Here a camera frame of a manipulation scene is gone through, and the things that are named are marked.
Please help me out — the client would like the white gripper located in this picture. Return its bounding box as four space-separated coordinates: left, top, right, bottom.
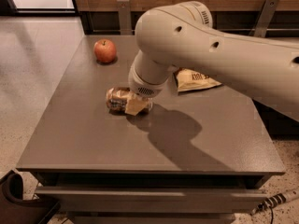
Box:
125 50 175 116

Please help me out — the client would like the orange soda can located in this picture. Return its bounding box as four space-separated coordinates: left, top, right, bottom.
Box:
105 86 154 115

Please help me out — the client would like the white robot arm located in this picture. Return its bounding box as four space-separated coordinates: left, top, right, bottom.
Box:
128 1 299 121

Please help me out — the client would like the brown chip bag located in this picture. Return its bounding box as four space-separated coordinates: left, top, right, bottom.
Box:
175 68 221 92

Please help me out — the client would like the red apple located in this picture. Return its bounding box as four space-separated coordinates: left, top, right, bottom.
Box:
93 38 117 63

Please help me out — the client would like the left metal bracket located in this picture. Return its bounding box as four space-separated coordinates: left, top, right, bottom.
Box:
117 0 133 35

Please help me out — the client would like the metal bracket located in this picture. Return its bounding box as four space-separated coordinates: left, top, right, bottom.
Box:
117 0 133 35
252 0 280 37

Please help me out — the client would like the right metal bracket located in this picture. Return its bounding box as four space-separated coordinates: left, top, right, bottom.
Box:
252 0 280 37

